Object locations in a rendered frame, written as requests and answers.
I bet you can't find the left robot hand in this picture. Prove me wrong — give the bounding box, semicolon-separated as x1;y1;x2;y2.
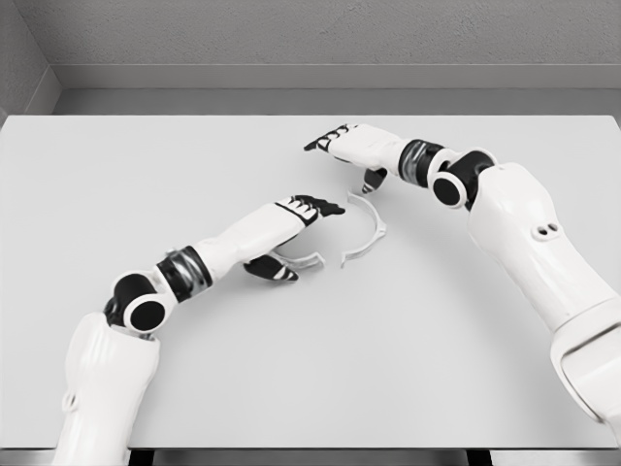
241;194;347;285

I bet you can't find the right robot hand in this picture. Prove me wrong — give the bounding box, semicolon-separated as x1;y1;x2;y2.
303;122;395;195

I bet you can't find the thin white pipe clamp half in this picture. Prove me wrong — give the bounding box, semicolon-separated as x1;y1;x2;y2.
339;189;390;270
269;249;327;271

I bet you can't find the wide white table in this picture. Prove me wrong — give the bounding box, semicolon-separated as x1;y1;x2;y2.
0;114;621;466

